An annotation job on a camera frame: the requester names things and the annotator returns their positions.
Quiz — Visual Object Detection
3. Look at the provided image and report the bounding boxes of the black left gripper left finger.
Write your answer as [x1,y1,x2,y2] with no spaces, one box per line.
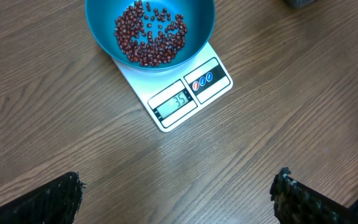
[0,172,85,224]

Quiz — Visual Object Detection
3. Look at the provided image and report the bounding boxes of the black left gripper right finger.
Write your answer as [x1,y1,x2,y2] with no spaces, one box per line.
[270,167,358,224]

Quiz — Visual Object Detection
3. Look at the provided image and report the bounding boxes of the white digital kitchen scale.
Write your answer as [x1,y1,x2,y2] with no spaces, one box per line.
[114,44,233,133]

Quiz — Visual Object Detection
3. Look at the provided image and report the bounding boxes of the red beans in bowl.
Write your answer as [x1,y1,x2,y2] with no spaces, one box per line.
[113,1,188,67]

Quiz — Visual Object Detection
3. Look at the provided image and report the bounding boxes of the teal blue bowl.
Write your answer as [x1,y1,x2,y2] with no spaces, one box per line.
[85,0,216,70]

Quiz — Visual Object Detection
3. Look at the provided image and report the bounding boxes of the clear plastic bean container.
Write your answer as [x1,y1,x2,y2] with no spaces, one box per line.
[284,0,317,9]

